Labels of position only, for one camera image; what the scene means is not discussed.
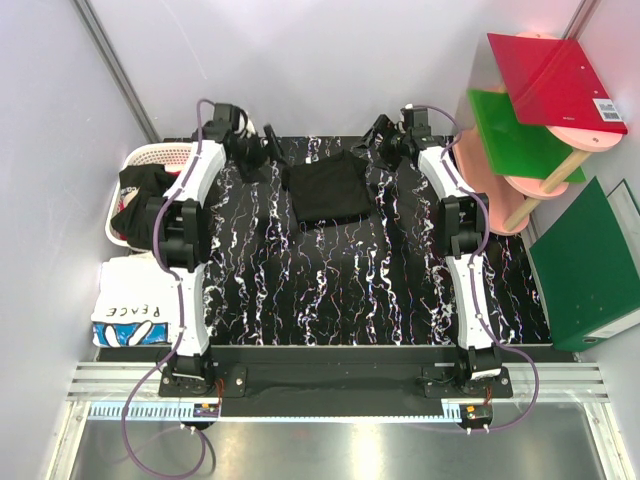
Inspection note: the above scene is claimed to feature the white folded peace t-shirt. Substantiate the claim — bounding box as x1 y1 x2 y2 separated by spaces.
91 253 178 348

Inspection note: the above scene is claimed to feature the light green plastic folder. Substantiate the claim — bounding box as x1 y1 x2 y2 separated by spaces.
467 89 573 180

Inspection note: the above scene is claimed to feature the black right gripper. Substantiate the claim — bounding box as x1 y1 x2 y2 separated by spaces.
352 115 410 173

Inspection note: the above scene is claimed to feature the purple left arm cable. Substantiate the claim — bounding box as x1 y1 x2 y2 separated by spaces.
122 98 217 476

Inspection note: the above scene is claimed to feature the white plastic laundry basket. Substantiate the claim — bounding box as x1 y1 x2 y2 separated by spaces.
104 142 192 248

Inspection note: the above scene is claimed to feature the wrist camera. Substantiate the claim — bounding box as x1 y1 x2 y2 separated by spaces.
400 104 431 136
211 103 257 138

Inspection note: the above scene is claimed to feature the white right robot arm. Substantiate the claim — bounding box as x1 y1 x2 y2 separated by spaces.
360 104 502 397

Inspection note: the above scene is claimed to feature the aluminium frame rail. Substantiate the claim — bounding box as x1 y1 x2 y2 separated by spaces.
44 358 636 479

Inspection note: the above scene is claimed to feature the black printed t-shirt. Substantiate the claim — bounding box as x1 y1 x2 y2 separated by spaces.
281 150 372 227

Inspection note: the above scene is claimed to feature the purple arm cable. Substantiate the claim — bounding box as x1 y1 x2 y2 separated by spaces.
122 98 217 476
409 103 540 433

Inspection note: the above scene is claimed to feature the red plastic folder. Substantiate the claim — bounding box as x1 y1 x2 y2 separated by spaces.
487 33 628 135

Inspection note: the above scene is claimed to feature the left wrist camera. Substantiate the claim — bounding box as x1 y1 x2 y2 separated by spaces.
211 103 257 138

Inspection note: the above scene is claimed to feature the dark green ring binder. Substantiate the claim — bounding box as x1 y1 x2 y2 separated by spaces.
530 179 639 352

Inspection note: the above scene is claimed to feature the pink wooden tiered shelf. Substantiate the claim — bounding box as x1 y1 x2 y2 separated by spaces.
454 32 628 235

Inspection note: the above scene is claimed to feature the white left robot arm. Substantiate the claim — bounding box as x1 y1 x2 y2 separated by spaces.
146 99 284 396

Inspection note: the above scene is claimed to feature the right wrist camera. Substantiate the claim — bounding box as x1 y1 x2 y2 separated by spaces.
400 104 431 136

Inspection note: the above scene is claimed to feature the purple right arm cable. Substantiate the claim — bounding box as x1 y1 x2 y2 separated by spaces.
409 103 540 433

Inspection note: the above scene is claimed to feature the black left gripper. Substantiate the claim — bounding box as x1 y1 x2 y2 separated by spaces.
229 125 290 184

